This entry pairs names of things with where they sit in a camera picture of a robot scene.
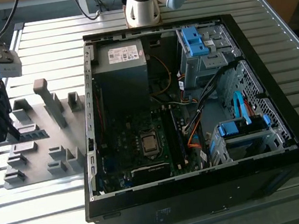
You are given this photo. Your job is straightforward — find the hard disk in blue carrier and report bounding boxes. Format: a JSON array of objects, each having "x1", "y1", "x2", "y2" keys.
[{"x1": 216, "y1": 114, "x2": 272, "y2": 140}]

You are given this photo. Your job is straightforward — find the grey parts rack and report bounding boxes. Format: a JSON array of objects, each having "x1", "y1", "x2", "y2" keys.
[{"x1": 0, "y1": 72, "x2": 97, "y2": 191}]

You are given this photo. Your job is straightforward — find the silver CPU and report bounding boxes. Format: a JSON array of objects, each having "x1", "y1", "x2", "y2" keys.
[{"x1": 141, "y1": 133, "x2": 159, "y2": 153}]

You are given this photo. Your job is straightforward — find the grey power supply unit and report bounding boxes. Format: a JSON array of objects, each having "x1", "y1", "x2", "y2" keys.
[{"x1": 88, "y1": 36, "x2": 156, "y2": 117}]

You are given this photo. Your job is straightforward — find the black cable bundle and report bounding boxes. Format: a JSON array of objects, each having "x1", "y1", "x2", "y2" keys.
[{"x1": 189, "y1": 60, "x2": 244, "y2": 115}]

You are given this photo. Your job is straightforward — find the red twisted wire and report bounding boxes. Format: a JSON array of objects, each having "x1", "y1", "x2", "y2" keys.
[{"x1": 94, "y1": 92, "x2": 106, "y2": 131}]

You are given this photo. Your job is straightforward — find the small blue bay bracket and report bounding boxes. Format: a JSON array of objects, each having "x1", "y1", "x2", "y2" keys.
[{"x1": 189, "y1": 41, "x2": 211, "y2": 58}]

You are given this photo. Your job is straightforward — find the black graphics card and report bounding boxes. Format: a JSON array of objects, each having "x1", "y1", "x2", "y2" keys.
[{"x1": 130, "y1": 161, "x2": 174, "y2": 186}]

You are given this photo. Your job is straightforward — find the black hanging cable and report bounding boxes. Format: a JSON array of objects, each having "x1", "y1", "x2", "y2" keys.
[{"x1": 71, "y1": 0, "x2": 104, "y2": 23}]

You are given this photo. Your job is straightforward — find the black RAM slot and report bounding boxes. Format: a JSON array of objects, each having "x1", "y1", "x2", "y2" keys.
[{"x1": 160, "y1": 105, "x2": 181, "y2": 171}]

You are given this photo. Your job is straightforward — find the large blue bay bracket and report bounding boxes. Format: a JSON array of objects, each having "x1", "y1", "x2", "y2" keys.
[{"x1": 181, "y1": 25, "x2": 204, "y2": 47}]

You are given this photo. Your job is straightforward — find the blue flat data cable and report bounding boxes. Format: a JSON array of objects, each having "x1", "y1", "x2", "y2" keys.
[{"x1": 231, "y1": 89, "x2": 254, "y2": 127}]

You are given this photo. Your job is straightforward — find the black camera cable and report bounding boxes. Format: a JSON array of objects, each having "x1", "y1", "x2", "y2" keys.
[{"x1": 0, "y1": 0, "x2": 26, "y2": 46}]

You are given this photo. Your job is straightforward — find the green motherboard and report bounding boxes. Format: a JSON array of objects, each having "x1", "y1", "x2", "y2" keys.
[{"x1": 93, "y1": 99, "x2": 206, "y2": 193}]

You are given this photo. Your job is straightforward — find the orange red yellow wires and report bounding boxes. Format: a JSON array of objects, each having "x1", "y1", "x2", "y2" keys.
[{"x1": 184, "y1": 121, "x2": 206, "y2": 151}]

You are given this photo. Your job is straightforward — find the CPU socket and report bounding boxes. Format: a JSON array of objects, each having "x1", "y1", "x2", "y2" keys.
[{"x1": 137, "y1": 128, "x2": 164, "y2": 159}]

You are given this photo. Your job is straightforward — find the black PC case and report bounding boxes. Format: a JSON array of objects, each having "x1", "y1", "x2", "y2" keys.
[{"x1": 60, "y1": 3, "x2": 299, "y2": 224}]

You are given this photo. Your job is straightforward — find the tall grey drive cage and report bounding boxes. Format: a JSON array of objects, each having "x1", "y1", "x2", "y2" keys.
[{"x1": 175, "y1": 20, "x2": 246, "y2": 91}]

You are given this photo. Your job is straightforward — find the low grey disk bay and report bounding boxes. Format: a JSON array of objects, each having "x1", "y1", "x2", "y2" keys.
[{"x1": 205, "y1": 115, "x2": 281, "y2": 165}]

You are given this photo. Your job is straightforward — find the yellow wire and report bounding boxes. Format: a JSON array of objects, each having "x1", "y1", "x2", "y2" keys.
[{"x1": 145, "y1": 52, "x2": 175, "y2": 98}]

